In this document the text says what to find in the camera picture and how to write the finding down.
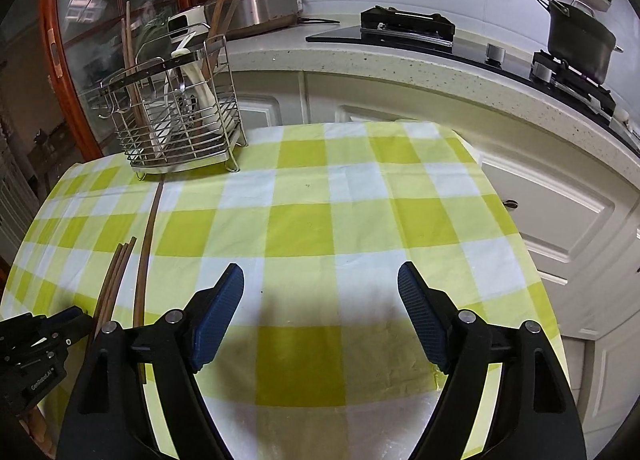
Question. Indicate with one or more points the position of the black cooking pot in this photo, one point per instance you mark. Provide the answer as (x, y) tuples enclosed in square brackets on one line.
[(578, 39)]

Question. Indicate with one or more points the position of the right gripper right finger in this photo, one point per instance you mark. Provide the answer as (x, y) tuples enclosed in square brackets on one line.
[(431, 313)]

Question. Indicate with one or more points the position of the red framed glass door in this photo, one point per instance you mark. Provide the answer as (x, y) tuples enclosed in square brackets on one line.
[(83, 45)]

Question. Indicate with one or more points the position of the metal wire utensil caddy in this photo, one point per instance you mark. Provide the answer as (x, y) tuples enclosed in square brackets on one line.
[(170, 107)]

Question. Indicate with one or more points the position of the white kitchen cabinet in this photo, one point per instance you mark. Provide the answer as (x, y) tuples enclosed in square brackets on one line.
[(571, 192)]

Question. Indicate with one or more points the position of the white small appliance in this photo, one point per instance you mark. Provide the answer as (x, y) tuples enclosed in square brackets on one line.
[(188, 27)]

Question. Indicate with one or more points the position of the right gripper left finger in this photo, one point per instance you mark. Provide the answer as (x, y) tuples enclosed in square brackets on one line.
[(210, 312)]

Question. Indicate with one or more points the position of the gas stove top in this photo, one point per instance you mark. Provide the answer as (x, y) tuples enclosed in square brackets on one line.
[(560, 81)]

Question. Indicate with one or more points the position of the white ceramic spoon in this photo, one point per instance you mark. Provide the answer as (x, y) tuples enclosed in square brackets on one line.
[(207, 121)]

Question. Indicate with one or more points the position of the green checkered tablecloth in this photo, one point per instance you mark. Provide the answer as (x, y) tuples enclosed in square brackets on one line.
[(320, 360)]

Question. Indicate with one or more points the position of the brown wooden chopstick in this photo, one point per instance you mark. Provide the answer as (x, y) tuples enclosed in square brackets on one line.
[(225, 0), (104, 290), (226, 21), (143, 135), (124, 28), (112, 284), (144, 258), (117, 284)]

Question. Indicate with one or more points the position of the left hand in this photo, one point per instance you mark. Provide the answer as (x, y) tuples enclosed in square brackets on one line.
[(36, 426)]

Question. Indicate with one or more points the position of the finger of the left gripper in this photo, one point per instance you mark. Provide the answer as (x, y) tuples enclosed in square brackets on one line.
[(70, 326)]

